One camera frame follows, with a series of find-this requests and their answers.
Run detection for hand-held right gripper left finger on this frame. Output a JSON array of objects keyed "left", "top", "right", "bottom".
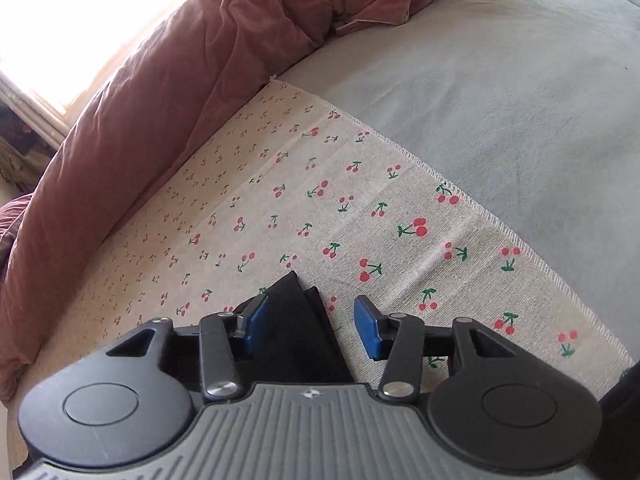
[{"left": 107, "top": 292, "right": 271, "bottom": 401}]

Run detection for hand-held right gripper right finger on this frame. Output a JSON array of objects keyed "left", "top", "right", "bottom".
[{"left": 352, "top": 296, "right": 518, "bottom": 403}]

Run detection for black pants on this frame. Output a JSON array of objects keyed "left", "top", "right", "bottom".
[{"left": 227, "top": 270, "right": 357, "bottom": 386}]

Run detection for cherry print cloth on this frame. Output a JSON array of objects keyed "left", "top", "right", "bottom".
[{"left": 7, "top": 77, "right": 636, "bottom": 466}]

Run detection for pink velvet duvet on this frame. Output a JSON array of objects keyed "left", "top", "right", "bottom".
[{"left": 0, "top": 0, "right": 443, "bottom": 401}]

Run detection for dark cloth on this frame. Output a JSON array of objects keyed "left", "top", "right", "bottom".
[{"left": 597, "top": 355, "right": 640, "bottom": 480}]

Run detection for grey bed sheet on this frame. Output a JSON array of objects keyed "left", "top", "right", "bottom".
[{"left": 275, "top": 0, "right": 640, "bottom": 361}]

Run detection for floral curtain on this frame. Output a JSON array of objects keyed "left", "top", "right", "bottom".
[{"left": 0, "top": 102, "right": 53, "bottom": 188}]

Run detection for bright window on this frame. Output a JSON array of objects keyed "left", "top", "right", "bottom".
[{"left": 0, "top": 0, "right": 201, "bottom": 116}]

